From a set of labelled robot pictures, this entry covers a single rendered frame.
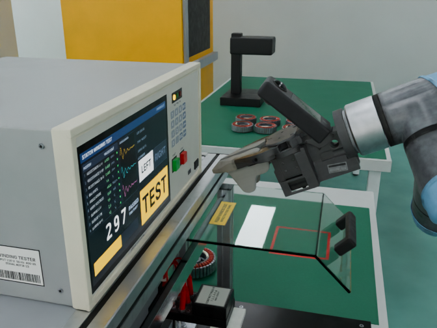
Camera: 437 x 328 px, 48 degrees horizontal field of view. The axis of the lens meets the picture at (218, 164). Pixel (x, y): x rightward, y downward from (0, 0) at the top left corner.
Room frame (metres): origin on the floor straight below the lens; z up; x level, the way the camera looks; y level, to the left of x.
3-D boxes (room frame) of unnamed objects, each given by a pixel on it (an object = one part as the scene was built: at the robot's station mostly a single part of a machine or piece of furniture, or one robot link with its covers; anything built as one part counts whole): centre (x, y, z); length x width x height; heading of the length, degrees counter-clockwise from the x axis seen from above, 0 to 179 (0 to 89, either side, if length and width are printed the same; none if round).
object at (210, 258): (1.10, 0.06, 0.77); 0.11 x 0.11 x 0.04
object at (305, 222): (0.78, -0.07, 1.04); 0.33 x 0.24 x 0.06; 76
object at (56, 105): (0.70, 0.27, 1.22); 0.44 x 0.39 x 0.20; 166
